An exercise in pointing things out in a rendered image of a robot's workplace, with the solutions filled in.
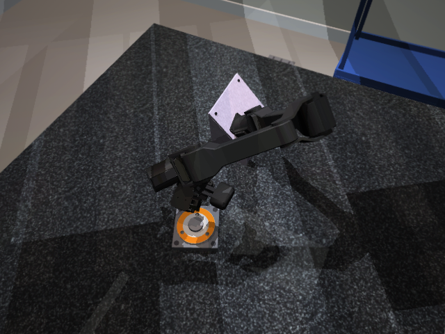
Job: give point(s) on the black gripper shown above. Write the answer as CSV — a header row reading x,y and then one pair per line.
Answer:
x,y
220,197

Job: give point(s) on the orange round plate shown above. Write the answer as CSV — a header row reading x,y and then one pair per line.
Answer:
x,y
196,237

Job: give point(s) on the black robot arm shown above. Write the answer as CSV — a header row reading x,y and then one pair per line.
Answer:
x,y
259,130

